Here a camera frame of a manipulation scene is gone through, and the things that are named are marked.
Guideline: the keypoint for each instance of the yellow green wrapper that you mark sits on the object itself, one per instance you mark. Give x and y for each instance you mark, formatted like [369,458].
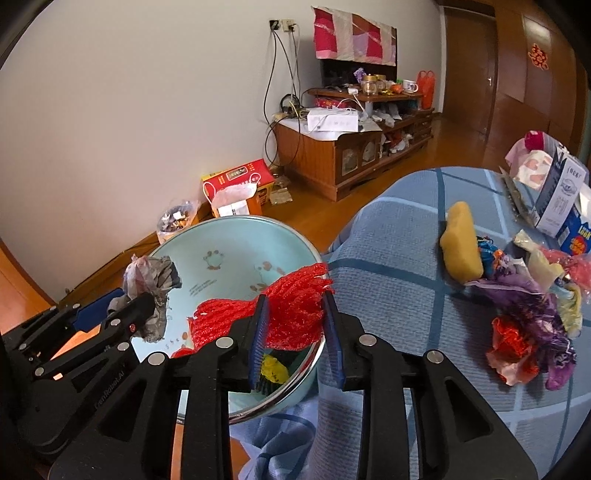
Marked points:
[572,309]

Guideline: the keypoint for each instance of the brown paper packet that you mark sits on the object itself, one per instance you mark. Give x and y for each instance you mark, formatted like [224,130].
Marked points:
[281,194]

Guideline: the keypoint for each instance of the beige plastic wrapper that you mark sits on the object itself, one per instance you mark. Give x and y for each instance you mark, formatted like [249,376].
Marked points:
[540,267]

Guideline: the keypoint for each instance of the wall socket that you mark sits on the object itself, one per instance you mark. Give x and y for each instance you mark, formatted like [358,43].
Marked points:
[282,25]

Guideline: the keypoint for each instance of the blue milk carton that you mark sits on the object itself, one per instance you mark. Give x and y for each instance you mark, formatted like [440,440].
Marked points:
[579,235]

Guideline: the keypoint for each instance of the purple foil wrapper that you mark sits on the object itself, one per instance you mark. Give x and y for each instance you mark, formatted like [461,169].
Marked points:
[561,374]
[521,295]

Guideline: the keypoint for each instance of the red paper decoration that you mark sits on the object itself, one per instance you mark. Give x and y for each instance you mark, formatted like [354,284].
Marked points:
[538,56]

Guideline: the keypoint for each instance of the plastic bag of wrappers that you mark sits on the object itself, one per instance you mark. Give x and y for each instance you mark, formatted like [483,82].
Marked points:
[175,221]

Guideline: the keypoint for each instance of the glass jar gold lid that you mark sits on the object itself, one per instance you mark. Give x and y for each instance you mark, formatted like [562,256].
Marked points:
[368,85]
[382,84]

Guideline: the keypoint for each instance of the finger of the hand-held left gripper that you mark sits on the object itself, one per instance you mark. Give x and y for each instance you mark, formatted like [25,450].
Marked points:
[94,311]
[134,314]

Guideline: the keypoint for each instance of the blue plaid tablecloth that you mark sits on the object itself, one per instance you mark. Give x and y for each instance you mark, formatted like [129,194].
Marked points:
[406,258]

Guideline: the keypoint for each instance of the white cardboard box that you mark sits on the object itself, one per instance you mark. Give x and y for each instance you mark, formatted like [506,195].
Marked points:
[330,121]

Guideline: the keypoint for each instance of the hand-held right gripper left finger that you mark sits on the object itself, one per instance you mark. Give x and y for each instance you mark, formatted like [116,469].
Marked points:
[258,341]

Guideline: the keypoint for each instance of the dark green snack packet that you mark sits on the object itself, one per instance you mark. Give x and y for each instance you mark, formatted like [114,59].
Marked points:
[519,198]

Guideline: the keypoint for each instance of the blue candy wrapper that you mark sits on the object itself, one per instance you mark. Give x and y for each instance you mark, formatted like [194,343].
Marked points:
[487,251]

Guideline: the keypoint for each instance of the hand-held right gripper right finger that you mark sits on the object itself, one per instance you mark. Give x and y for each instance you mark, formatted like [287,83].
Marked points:
[332,341]

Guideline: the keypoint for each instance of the light blue enamel basin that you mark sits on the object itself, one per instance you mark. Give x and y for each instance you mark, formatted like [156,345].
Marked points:
[221,249]

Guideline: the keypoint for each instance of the wooden wardrobe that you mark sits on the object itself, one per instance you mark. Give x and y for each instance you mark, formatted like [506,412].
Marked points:
[540,106]

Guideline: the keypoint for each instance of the orange plastic bag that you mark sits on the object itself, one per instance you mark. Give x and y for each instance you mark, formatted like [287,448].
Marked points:
[426,90]

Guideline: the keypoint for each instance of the clear plastic bag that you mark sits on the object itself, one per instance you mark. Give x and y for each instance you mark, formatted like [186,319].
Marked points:
[152,277]

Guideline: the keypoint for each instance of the red tin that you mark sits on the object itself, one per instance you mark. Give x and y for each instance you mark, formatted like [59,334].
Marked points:
[332,102]

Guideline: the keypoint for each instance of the red foam net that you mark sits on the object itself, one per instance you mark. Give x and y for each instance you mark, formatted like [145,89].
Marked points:
[291,318]

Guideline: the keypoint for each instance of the red cardboard box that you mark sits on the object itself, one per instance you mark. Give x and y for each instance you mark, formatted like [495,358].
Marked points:
[240,177]

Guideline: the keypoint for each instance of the yellow sponge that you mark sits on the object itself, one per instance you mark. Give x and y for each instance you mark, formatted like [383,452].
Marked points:
[461,244]

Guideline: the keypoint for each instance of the pink patchwork cloth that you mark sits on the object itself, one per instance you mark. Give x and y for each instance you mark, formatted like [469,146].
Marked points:
[351,37]

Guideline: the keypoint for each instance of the white mug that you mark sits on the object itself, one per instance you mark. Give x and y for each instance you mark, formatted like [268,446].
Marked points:
[409,86]

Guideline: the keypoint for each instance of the black television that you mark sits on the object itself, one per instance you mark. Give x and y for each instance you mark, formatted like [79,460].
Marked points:
[337,71]

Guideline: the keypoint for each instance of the wooden door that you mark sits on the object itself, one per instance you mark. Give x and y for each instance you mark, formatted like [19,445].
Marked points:
[468,69]

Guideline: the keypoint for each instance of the wooden television stand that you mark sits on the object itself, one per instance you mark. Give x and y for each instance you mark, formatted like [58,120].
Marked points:
[314,157]

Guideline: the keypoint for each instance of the white milk carton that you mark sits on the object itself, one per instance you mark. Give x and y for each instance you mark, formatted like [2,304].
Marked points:
[561,194]

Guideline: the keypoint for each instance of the yellow plastic wrapper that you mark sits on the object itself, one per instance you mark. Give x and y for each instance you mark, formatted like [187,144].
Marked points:
[273,369]

